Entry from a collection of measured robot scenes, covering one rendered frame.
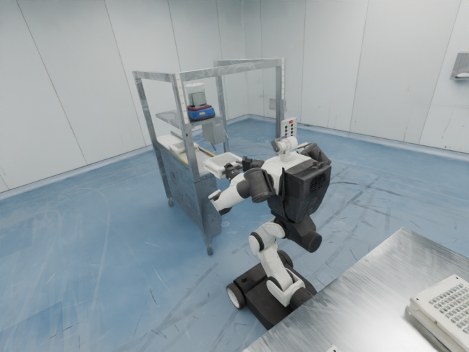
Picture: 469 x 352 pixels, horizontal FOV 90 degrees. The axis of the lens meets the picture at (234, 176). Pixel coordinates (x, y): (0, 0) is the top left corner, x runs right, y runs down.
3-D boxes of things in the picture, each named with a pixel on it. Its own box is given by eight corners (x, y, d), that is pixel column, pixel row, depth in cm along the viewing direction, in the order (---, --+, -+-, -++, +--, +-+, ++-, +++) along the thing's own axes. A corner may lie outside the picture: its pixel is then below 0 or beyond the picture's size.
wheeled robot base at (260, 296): (338, 315, 173) (345, 285, 157) (289, 367, 148) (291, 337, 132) (276, 262, 220) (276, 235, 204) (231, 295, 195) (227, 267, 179)
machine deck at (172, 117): (222, 120, 198) (222, 115, 196) (181, 131, 181) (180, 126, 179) (191, 110, 244) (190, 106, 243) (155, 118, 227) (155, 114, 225)
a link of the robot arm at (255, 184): (252, 203, 120) (273, 192, 112) (241, 203, 113) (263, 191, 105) (244, 183, 124) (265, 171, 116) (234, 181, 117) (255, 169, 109)
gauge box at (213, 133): (225, 141, 207) (222, 119, 198) (215, 144, 202) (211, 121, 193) (213, 135, 223) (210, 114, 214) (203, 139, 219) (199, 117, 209)
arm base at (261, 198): (266, 203, 120) (280, 194, 112) (246, 206, 112) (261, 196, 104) (256, 177, 125) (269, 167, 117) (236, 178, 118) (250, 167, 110)
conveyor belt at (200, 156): (223, 169, 218) (222, 164, 216) (199, 178, 207) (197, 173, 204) (171, 136, 320) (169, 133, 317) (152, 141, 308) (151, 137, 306)
